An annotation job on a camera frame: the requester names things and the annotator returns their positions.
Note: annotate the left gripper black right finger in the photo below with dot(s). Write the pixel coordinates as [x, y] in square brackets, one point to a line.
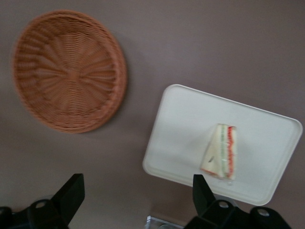
[202, 198]

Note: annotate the round brown wicker basket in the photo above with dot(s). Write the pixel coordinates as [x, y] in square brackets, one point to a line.
[69, 71]

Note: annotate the cream plastic tray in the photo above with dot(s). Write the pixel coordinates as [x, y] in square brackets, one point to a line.
[181, 124]

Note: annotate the clear acrylic bottle rack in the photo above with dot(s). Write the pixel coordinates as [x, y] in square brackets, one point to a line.
[164, 223]

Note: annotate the triangular sandwich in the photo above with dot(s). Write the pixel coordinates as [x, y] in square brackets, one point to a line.
[220, 152]

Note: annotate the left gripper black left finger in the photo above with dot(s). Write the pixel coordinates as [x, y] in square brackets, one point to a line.
[69, 200]

